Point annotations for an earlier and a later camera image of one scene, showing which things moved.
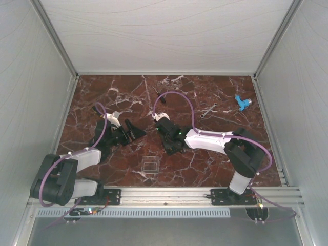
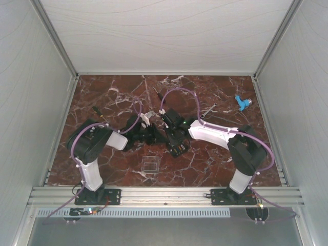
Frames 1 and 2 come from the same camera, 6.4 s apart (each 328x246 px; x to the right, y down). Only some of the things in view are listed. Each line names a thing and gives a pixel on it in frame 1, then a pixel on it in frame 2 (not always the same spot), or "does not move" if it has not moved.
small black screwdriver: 162,99 does not move
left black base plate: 110,197 does not move
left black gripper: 134,131 -> 156,138
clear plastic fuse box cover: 150,164 does not move
